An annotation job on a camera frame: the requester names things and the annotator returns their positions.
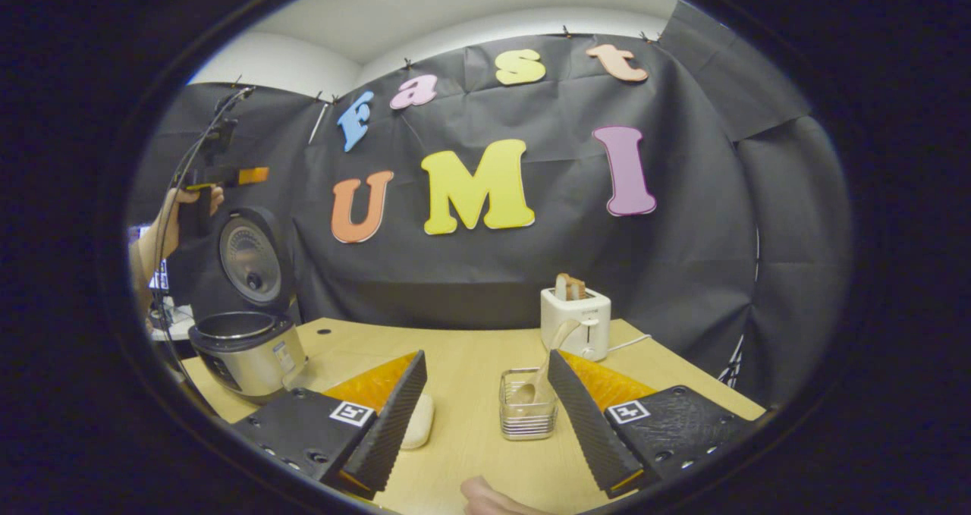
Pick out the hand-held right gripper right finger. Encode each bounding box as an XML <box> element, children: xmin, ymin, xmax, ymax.
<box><xmin>547</xmin><ymin>348</ymin><xmax>763</xmax><ymax>499</ymax></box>

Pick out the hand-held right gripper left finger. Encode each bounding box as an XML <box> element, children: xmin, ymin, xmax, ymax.
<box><xmin>230</xmin><ymin>350</ymin><xmax>428</xmax><ymax>501</ymax></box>

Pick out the clear wire chopstick holder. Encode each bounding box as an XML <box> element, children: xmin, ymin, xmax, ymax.
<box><xmin>498</xmin><ymin>369</ymin><xmax>560</xmax><ymax>441</ymax></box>

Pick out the wooden spoon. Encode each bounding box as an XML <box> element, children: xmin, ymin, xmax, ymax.
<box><xmin>510</xmin><ymin>319</ymin><xmax>581</xmax><ymax>406</ymax></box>

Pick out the silver black rice cooker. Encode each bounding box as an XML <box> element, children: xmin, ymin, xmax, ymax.
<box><xmin>188</xmin><ymin>206</ymin><xmax>308</xmax><ymax>404</ymax></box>

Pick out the white toaster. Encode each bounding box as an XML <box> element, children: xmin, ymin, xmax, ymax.
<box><xmin>540</xmin><ymin>287</ymin><xmax>612</xmax><ymax>363</ymax></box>

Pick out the white side desk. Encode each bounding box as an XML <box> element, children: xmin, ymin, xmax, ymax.
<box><xmin>148</xmin><ymin>303</ymin><xmax>194</xmax><ymax>341</ymax></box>

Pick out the black backdrop cloth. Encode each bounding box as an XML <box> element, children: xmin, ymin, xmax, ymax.
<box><xmin>125</xmin><ymin>3</ymin><xmax>854</xmax><ymax>410</ymax></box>

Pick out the black cable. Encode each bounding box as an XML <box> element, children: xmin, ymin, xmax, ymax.
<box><xmin>150</xmin><ymin>90</ymin><xmax>251</xmax><ymax>372</ymax></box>

